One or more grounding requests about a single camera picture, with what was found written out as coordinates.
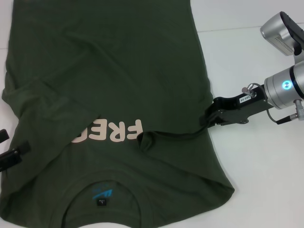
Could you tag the right gripper camera-side finger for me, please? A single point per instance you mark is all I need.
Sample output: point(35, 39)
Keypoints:
point(215, 122)

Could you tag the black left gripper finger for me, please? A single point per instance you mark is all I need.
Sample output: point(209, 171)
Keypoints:
point(3, 135)
point(25, 147)

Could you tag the right gripper label-side finger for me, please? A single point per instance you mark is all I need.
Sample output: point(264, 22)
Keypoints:
point(207, 115)

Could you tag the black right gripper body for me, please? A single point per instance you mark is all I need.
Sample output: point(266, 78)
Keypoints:
point(240, 109)

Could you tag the dark green FREE t-shirt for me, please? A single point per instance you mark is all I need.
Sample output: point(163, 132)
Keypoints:
point(107, 71)

